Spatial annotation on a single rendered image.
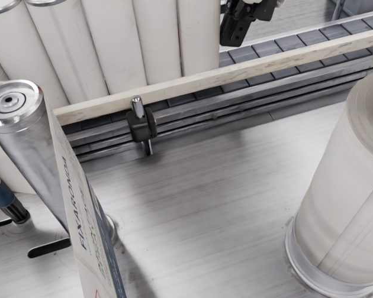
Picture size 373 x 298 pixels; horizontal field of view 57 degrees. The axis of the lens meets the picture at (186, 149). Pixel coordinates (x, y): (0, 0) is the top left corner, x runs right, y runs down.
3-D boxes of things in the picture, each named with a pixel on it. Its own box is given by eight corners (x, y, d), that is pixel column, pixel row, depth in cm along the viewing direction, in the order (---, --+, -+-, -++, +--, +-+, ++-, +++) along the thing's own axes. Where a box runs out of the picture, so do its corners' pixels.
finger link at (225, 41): (236, -8, 40) (217, 42, 45) (247, 6, 38) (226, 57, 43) (259, -4, 42) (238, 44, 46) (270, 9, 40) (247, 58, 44)
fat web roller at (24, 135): (73, 262, 33) (-37, 138, 18) (68, 221, 36) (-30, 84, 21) (119, 248, 34) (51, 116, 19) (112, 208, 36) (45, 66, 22)
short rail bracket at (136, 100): (142, 174, 45) (124, 109, 35) (137, 156, 47) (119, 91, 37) (166, 167, 45) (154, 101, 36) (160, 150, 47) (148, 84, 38)
